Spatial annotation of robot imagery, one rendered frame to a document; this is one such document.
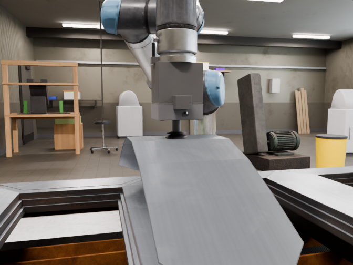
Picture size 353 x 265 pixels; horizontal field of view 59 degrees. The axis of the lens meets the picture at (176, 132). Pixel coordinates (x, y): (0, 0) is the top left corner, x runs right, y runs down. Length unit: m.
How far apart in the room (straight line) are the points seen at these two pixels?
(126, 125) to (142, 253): 9.16
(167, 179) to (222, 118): 10.67
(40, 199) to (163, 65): 0.52
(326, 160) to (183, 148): 4.23
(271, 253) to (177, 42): 0.36
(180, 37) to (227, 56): 10.70
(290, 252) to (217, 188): 0.12
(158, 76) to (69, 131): 7.23
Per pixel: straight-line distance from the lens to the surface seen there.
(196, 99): 0.57
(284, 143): 5.46
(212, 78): 1.01
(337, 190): 0.96
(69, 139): 7.78
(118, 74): 10.47
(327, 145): 4.67
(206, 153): 0.52
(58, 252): 0.94
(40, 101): 7.10
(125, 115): 9.63
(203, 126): 1.15
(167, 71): 0.56
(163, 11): 0.58
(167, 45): 0.57
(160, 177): 0.45
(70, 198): 0.90
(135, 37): 0.75
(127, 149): 0.74
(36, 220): 1.26
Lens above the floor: 1.10
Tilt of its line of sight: 5 degrees down
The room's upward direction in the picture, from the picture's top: straight up
